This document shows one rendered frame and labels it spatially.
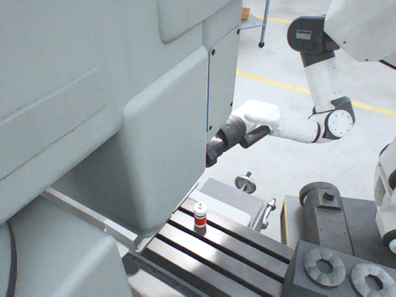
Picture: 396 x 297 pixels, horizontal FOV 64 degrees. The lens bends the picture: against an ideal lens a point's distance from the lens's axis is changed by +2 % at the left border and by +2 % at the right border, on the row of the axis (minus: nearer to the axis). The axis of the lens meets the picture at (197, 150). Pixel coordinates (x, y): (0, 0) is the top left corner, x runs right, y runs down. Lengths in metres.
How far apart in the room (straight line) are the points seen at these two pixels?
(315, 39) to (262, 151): 1.80
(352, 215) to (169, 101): 1.37
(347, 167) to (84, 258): 2.56
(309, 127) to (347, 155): 1.93
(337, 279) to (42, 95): 0.70
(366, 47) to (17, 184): 0.81
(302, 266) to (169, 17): 0.63
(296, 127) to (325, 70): 0.18
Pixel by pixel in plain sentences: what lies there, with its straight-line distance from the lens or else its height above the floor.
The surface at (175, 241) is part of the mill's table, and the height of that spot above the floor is 0.90.
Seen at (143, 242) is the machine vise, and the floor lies 0.92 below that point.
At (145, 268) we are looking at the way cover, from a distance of 1.07.
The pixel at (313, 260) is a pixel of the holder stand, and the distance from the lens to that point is 0.81.
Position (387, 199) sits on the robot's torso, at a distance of 1.29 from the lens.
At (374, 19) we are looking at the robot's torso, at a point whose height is 1.52.
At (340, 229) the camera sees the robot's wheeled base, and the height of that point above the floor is 0.59.
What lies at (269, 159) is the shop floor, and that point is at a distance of 2.62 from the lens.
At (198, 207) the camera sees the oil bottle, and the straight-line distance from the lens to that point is 0.98.
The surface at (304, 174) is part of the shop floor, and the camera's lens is 2.57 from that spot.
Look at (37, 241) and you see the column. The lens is 0.33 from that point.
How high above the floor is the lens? 1.78
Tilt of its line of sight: 42 degrees down
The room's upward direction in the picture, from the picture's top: straight up
